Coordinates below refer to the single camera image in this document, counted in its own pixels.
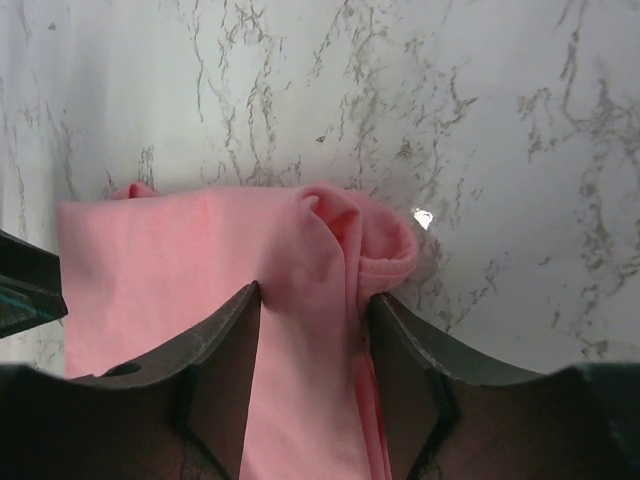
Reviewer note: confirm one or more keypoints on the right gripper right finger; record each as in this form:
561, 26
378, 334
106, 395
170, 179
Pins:
452, 412

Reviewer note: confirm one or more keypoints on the pink t shirt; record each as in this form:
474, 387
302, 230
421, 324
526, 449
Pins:
141, 268

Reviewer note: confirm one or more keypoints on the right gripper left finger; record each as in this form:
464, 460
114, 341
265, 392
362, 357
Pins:
177, 412

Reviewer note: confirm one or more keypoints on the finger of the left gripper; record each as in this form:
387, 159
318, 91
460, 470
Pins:
31, 288

